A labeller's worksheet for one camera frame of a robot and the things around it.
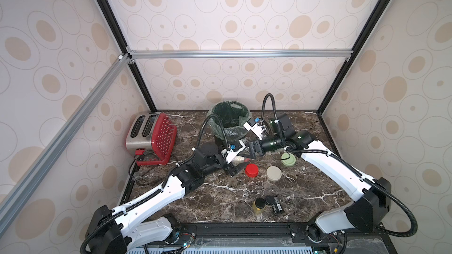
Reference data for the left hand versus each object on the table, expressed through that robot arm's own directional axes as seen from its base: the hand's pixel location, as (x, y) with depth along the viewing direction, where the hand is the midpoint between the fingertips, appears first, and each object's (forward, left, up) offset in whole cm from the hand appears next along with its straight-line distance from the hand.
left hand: (247, 153), depth 70 cm
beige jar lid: (+3, -16, -24) cm, 29 cm away
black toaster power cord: (+6, +59, -24) cm, 64 cm away
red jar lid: (+5, -5, -25) cm, 26 cm away
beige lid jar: (-1, +3, -3) cm, 5 cm away
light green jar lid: (+9, -25, -24) cm, 36 cm away
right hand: (+2, 0, 0) cm, 2 cm away
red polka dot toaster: (+17, +45, -8) cm, 49 cm away
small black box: (-14, -15, -24) cm, 31 cm away
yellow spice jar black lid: (-14, -6, -16) cm, 23 cm away
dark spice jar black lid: (-13, -10, -16) cm, 23 cm away
